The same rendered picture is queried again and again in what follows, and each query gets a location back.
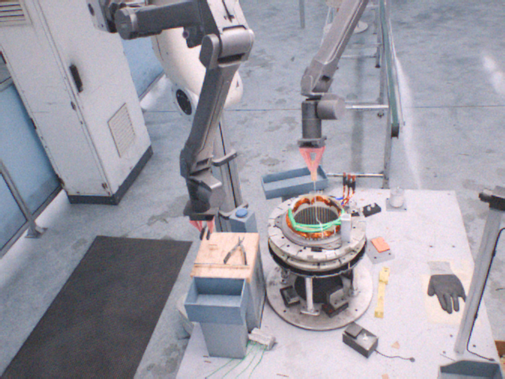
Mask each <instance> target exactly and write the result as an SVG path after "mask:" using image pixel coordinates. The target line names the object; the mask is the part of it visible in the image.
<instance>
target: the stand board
mask: <svg viewBox="0 0 505 379"><path fill-rule="evenodd" d="M206 234H207V233H206V232H205V234H204V238H203V241H202V242H201V246H200V248H199V251H198V255H197V257H196V259H195V262H196V263H219V264H225V263H224V262H223V260H224V258H225V256H226V254H227V253H228V252H229V251H230V250H231V249H232V248H233V247H234V246H235V245H236V244H237V243H238V236H240V240H242V239H243V237H244V236H245V239H244V240H243V242H242V244H243V245H244V247H245V251H246V257H247V265H249V266H250V268H210V267H195V266H193V268H192V271H191V274H190V277H191V280H192V277H193V276H207V277H245V278H246V282H247V283H251V280H252V275H253V269H254V265H255V261H256V254H257V250H258V246H259V240H260V236H259V233H235V232H213V234H211V235H210V240H209V241H207V239H206ZM208 244H217V245H218V250H209V247H208ZM226 264H241V265H245V262H244V256H243V251H242V250H236V251H234V252H233V253H232V254H231V257H230V258H229V260H228V261H227V263H226Z"/></svg>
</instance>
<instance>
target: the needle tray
mask: <svg viewBox="0 0 505 379"><path fill-rule="evenodd" d="M316 173H317V180H316V182H315V186H314V182H313V180H311V171H310V170H309V168H308V167H303V168H296V169H292V170H288V171H281V172H276V173H272V174H265V175H262V176H261V175H260V178H261V184H262V189H263V191H264V194H265V198H266V200H268V199H276V198H280V197H281V199H282V203H284V202H285V201H287V200H290V199H292V198H294V197H295V198H298V197H299V196H302V195H306V194H310V192H311V191H315V190H322V189H327V188H328V177H327V175H326V173H325V172H324V170H323V168H322V166H321V164H319V165H318V167H317V169H316Z"/></svg>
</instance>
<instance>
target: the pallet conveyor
mask: <svg viewBox="0 0 505 379"><path fill-rule="evenodd" d="M369 2H373V5H370V6H367V7H366V8H365V9H372V10H373V11H375V17H374V21H373V22H372V23H367V25H368V26H374V33H373V34H374V36H375V35H377V42H376V43H374V44H347V46H346V48H345V49H353V48H369V47H376V52H375V53H374V54H371V55H354V56H341V58H340V59H359V58H376V66H375V68H380V51H381V48H382V57H381V71H380V97H378V98H377V99H376V100H374V101H345V105H352V106H346V111H379V113H378V114H377V116H379V119H382V118H383V116H384V113H383V111H388V113H387V124H386V145H385V156H384V167H383V169H382V170H381V171H379V173H362V172H344V173H346V177H348V174H349V173H351V176H350V177H353V175H355V177H371V178H382V179H383V187H382V190H389V178H390V168H391V158H392V140H393V138H397V139H398V136H399V133H403V126H405V116H404V107H403V102H402V97H401V88H400V82H399V76H398V67H397V62H396V57H395V48H394V42H393V37H392V28H391V23H390V19H389V23H386V22H385V12H386V0H370V1H369ZM390 36H391V37H390ZM381 38H382V43H381ZM385 85H386V95H387V104H388V105H384V96H385ZM319 164H321V166H322V168H323V158H321V159H320V162H319ZM323 170H324V172H325V173H326V175H327V177H343V172H327V171H326V170H325V169H324V168H323Z"/></svg>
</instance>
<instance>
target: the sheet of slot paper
mask: <svg viewBox="0 0 505 379"><path fill-rule="evenodd" d="M437 259H438V258H437ZM460 260H461V264H462V267H463V268H456V267H455V262H454V259H438V261H447V262H449V264H450V268H451V270H452V272H453V273H454V274H455V275H456V276H457V277H458V278H459V279H460V281H461V282H462V284H463V287H464V290H465V294H466V296H467V293H468V290H469V286H470V281H471V278H472V274H473V272H472V270H471V267H470V261H469V259H460ZM419 276H420V281H421V285H422V293H423V298H424V303H425V310H426V314H427V319H428V323H436V324H449V325H460V322H461V316H462V313H463V310H464V304H465V303H464V301H463V299H462V297H458V299H459V305H460V311H459V312H455V311H454V310H453V312H452V314H448V313H447V312H446V311H444V310H443V309H442V308H441V306H440V303H439V301H438V298H437V296H436V294H434V296H428V295H427V289H428V282H429V280H430V276H431V275H430V274H419ZM474 326H483V324H482V319H481V316H480V313H479V311H478V317H477V319H476V321H475V324H474Z"/></svg>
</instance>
